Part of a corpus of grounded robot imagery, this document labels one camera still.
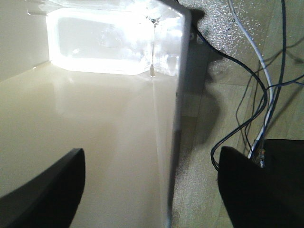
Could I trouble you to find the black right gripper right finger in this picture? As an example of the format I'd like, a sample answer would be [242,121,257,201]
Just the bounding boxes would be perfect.
[218,139,304,228]

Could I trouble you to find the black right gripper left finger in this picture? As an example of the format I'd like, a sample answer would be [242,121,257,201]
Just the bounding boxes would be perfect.
[0,148,86,228]

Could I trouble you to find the white plastic trash bin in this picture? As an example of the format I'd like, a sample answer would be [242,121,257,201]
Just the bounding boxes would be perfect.
[0,0,191,228]

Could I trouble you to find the black floor cable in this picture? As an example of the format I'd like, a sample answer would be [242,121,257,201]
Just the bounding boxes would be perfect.
[191,26,268,171]

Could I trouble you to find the white floor cable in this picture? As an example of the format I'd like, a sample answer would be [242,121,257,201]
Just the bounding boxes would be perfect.
[227,0,276,159]

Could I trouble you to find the blue floor cable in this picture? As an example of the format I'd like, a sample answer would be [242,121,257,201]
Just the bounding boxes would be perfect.
[247,0,304,152]

